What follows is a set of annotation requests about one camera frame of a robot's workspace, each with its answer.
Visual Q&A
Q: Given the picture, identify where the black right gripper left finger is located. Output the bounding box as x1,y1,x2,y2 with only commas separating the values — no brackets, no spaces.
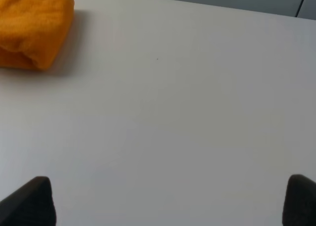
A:
0,176,57,226

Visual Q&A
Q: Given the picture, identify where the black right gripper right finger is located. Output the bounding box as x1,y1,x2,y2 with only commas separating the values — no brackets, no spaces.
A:
282,174,316,226

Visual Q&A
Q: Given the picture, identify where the orange towel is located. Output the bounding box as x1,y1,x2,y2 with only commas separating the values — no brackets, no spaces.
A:
0,0,75,71

